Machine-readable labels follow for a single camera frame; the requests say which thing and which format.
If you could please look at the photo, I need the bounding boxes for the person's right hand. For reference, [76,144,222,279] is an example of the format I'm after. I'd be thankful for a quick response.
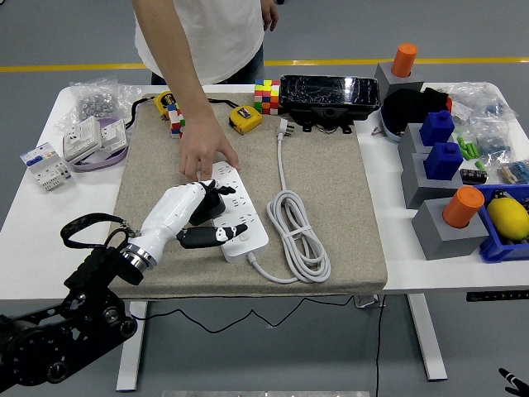
[178,110,242,183]

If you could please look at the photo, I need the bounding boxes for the blue plastic bin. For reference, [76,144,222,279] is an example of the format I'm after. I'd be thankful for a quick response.
[470,183,529,263]

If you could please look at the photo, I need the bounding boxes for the black plug adapter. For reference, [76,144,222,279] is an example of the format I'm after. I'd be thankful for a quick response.
[188,190,227,227]

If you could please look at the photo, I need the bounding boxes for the colourful puzzle cube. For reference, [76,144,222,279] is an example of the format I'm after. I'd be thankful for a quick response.
[253,79,280,115]
[166,103,185,140]

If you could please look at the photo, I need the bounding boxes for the black device cracked glossy top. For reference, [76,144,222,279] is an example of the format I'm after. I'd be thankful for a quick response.
[278,74,380,135]

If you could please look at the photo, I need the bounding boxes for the grey-brown mat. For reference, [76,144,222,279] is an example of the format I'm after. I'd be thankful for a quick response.
[112,91,388,299]

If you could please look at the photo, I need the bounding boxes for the black component strip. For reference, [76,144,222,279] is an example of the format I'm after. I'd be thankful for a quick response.
[459,167,488,185]

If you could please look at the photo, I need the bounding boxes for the person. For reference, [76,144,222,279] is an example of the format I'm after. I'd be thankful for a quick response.
[134,0,266,87]

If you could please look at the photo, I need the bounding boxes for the white power strip cable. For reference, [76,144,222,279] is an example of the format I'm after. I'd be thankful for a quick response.
[246,117,332,285]

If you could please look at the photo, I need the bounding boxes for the lilac tape roll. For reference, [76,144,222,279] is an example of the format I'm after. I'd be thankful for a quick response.
[68,117,129,174]

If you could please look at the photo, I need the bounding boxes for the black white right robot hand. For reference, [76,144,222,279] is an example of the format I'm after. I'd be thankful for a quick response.
[498,366,529,397]

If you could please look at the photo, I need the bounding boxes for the round yellow tape measure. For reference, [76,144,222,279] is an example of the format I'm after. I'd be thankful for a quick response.
[125,90,174,130]

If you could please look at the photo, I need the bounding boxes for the clear bag of blue parts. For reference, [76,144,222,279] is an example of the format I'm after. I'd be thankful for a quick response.
[470,117,514,166]
[433,81,517,125]

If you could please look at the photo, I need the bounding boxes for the white table leg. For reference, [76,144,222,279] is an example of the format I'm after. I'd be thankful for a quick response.
[406,293,449,381]
[115,300,149,393]

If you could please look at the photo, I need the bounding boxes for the black hanging cable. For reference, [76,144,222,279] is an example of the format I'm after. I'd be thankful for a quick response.
[374,294,386,397]

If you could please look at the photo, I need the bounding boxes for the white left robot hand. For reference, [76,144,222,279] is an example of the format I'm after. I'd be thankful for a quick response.
[134,179,250,265]

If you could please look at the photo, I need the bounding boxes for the white blue circuit breaker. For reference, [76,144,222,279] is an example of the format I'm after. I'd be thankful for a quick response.
[18,141,74,192]

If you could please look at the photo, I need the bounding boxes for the person's left hand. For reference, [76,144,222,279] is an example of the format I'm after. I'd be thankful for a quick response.
[260,0,280,33]

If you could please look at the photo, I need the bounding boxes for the white power strip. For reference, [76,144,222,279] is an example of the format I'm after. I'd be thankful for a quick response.
[197,160,269,264]

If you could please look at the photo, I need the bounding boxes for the white blue dish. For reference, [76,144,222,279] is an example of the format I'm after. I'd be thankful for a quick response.
[379,105,404,144]

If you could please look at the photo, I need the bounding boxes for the clear bag of resistors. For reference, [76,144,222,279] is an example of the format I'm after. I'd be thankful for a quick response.
[495,159,529,185]

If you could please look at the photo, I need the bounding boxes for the orange cylinder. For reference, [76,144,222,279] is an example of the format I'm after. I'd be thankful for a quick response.
[390,42,418,79]
[441,185,485,229]

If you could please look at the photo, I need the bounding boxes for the thin black plug cord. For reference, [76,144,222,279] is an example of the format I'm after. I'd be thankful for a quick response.
[136,295,359,334]

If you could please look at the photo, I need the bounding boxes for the grey block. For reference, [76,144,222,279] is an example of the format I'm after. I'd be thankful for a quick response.
[374,61,425,100]
[399,152,466,210]
[411,197,489,261]
[397,122,431,166]

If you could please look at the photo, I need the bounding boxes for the square yellow tape measure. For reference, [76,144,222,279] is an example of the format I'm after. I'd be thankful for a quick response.
[208,98,264,136]

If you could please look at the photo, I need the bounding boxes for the green plastic pegs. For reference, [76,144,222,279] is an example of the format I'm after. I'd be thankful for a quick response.
[455,135,481,161]

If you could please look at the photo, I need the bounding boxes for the blue block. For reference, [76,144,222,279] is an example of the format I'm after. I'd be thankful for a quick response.
[418,110,455,146]
[422,141,464,180]

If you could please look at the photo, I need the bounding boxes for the black cloth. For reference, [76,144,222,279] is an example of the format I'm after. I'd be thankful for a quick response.
[380,86,451,137]

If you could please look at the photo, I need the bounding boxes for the black table control panel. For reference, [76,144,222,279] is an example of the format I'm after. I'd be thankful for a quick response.
[465,290,529,302]

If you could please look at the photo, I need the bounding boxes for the white wall socket panel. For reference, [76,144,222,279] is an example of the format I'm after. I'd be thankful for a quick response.
[61,115,102,163]
[98,118,128,151]

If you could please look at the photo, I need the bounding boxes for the yellow lemon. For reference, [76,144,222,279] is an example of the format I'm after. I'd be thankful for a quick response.
[485,197,529,241]

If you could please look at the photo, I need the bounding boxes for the clear bag of metal nuts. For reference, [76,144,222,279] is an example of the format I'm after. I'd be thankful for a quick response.
[55,75,133,129]

